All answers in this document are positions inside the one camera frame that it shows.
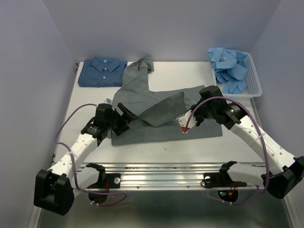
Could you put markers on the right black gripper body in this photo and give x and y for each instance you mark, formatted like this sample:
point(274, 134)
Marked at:
point(203, 112)

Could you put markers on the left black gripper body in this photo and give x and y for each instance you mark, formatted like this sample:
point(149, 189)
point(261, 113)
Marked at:
point(117, 123)

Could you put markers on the grey long sleeve shirt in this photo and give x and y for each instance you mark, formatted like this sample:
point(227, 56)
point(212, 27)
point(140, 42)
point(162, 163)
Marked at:
point(156, 113)

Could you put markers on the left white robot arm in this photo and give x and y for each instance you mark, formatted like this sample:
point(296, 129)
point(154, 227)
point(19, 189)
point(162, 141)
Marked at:
point(57, 187)

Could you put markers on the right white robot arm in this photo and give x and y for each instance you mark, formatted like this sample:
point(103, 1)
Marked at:
point(282, 170)

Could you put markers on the white plastic basket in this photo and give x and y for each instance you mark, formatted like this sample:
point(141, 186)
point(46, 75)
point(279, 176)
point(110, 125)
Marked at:
point(253, 88)

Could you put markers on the folded dark blue checked shirt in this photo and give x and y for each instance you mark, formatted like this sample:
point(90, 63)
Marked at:
point(102, 72)

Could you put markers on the crumpled light blue shirt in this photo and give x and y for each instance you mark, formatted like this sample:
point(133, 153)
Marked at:
point(230, 67)

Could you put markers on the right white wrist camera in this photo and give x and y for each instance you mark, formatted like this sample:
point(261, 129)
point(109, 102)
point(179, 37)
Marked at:
point(187, 121)

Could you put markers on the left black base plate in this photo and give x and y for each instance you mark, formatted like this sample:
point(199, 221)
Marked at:
point(107, 181)

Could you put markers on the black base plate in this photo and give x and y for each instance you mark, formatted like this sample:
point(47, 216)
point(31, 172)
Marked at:
point(107, 181)
point(219, 180)

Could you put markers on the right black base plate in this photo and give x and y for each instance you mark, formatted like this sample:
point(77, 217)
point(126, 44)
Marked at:
point(219, 180)

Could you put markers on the aluminium mounting rail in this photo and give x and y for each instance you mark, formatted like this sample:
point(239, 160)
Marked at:
point(161, 178)

